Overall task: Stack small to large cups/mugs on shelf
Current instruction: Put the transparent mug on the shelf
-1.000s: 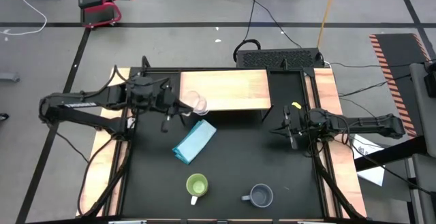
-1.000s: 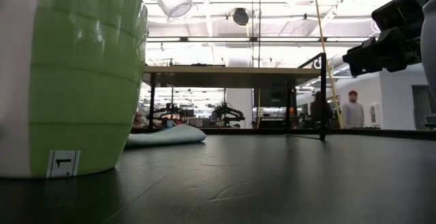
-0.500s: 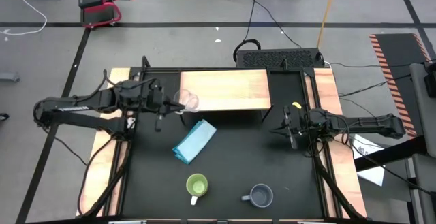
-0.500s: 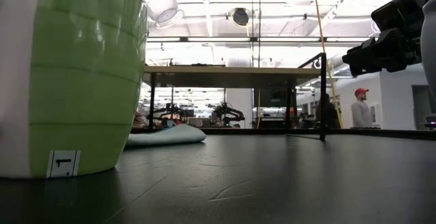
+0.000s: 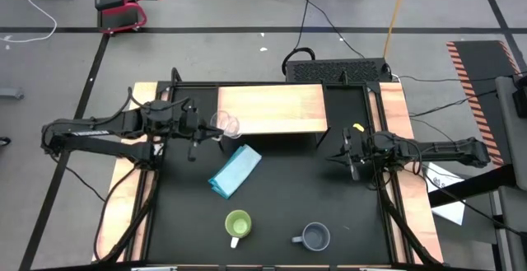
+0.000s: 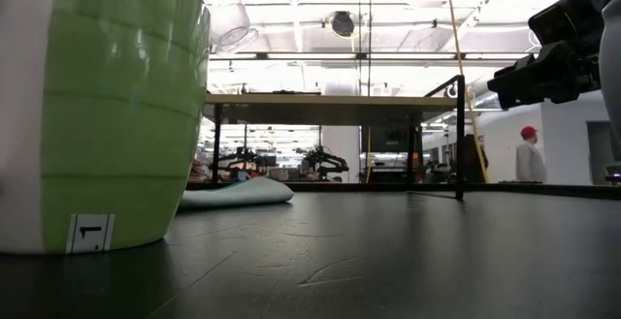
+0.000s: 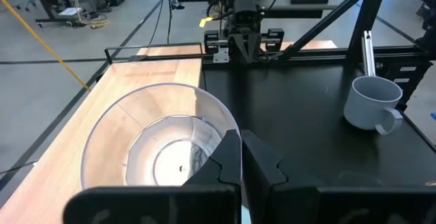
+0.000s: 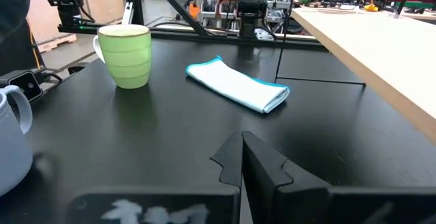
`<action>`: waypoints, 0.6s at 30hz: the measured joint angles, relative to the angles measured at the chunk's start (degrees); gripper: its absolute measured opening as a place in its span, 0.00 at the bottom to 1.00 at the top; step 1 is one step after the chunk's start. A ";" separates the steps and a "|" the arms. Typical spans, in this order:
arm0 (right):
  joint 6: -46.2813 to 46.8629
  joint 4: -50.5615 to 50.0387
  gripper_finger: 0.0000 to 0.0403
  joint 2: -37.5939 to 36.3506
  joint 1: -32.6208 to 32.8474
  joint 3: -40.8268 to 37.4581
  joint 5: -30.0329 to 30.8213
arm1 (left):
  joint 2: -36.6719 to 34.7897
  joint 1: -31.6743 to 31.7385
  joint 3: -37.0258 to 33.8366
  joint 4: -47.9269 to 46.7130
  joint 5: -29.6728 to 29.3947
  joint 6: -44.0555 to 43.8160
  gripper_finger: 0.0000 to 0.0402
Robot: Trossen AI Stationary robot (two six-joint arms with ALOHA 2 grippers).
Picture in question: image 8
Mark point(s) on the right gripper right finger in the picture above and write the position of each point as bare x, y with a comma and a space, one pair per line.
306, 205

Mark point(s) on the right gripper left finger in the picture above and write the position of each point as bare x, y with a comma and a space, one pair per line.
190, 200

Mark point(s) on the green ceramic mug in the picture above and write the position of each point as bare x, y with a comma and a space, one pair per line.
126, 57

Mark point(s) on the grey ceramic mug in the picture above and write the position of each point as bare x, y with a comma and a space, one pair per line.
10, 149

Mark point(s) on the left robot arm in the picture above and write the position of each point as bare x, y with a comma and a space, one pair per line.
251, 24

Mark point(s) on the red bin storage rack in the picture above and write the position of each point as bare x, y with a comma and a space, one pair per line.
211, 9

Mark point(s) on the orange power tool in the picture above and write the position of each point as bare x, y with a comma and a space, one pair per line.
194, 10

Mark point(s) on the light blue folded cloth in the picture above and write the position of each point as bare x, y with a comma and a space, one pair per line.
238, 86

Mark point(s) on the wooden workbench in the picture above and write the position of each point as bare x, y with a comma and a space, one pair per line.
419, 13

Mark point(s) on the wooden pallet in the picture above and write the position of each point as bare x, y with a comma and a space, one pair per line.
56, 43

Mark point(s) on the black partition panel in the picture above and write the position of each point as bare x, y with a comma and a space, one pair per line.
17, 57

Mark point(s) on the person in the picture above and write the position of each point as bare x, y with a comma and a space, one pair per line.
13, 6

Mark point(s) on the white frame bracket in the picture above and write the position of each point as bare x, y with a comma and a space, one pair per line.
127, 13

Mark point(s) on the black cube camera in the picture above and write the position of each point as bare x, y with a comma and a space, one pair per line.
27, 86

